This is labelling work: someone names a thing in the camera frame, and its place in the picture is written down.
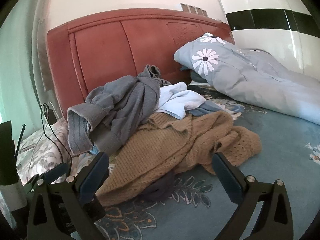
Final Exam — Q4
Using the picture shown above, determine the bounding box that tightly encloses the grey knit sweater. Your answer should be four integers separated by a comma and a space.
67, 65, 170, 155

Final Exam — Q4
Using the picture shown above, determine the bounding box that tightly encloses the teal floral bedsheet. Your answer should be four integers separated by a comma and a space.
96, 85, 319, 239

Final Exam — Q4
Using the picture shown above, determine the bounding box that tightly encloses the tan knit sweater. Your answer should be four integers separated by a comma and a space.
97, 111, 261, 206

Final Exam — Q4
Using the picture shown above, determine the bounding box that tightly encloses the red wooden headboard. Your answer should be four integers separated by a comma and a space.
47, 8, 234, 114

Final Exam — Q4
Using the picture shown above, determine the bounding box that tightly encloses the grey floral duvet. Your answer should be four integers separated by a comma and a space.
174, 33, 319, 124

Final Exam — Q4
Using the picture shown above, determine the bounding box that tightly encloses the light blue garment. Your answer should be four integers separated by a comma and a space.
154, 82, 206, 120

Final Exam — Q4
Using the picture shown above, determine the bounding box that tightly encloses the white glossy wardrobe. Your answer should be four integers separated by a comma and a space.
219, 0, 319, 79

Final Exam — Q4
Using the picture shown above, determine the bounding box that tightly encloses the black charger cable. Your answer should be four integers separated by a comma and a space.
40, 103, 73, 170

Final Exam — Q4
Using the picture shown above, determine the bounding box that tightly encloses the wall switch panel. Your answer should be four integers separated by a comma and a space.
181, 3, 208, 17

